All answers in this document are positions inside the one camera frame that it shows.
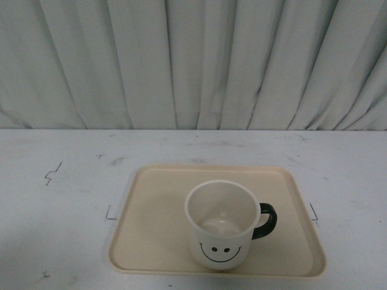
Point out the white pleated curtain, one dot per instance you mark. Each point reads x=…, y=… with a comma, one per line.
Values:
x=218, y=65

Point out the white smiley mug black handle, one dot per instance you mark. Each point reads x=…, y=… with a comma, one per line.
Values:
x=224, y=218

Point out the beige plastic tray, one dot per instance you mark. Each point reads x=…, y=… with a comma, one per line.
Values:
x=151, y=234

